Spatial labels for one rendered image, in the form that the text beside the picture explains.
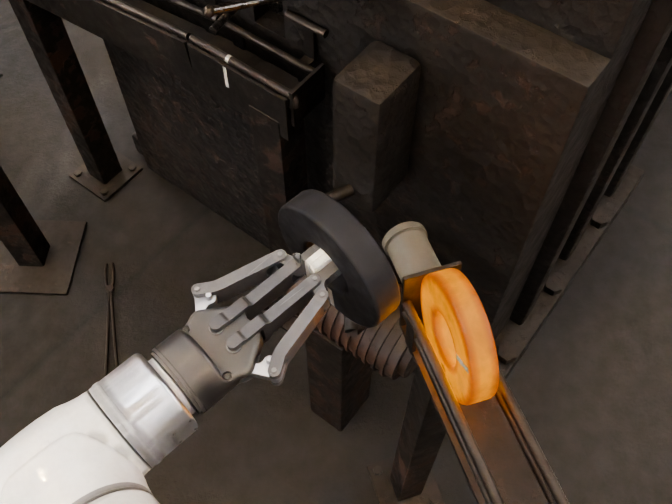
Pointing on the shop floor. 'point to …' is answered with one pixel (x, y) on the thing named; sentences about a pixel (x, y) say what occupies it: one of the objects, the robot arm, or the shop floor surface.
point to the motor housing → (351, 363)
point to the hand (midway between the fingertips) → (336, 252)
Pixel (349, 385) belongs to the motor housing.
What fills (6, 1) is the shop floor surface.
